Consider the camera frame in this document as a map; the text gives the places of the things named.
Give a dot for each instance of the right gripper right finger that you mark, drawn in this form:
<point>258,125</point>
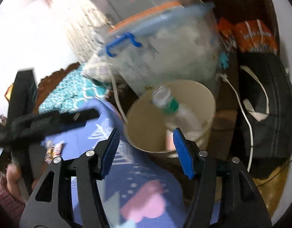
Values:
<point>241,202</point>

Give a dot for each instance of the clear plastic bottle green label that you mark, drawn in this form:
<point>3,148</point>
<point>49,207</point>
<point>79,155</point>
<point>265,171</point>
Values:
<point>177,115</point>

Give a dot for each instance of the beige round trash bin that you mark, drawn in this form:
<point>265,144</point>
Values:
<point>151,120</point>

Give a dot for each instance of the person's left hand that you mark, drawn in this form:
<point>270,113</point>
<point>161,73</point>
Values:
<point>13,175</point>

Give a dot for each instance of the small snack packet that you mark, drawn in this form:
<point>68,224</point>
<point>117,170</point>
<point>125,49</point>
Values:
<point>53,150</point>

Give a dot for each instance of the blue patterned table cloth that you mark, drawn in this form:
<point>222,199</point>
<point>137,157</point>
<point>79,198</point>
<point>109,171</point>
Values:
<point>136,192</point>

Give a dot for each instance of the carved wooden headboard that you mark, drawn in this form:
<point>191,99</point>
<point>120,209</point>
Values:
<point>49,83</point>

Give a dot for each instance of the teal patterned bed sheet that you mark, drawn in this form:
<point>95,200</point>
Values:
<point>73,91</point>

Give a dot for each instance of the checkered folded quilt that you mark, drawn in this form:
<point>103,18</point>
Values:
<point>97,68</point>

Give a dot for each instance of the leaf patterned beige curtain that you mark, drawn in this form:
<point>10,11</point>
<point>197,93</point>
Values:
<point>78,19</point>

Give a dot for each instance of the clear storage box blue lid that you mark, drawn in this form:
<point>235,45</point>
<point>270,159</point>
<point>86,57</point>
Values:
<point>180,43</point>

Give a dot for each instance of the orange gift bag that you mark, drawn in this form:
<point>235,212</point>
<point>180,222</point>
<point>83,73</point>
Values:
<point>255,36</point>

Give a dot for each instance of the orange flat lid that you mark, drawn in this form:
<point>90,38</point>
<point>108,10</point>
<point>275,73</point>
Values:
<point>146,13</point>

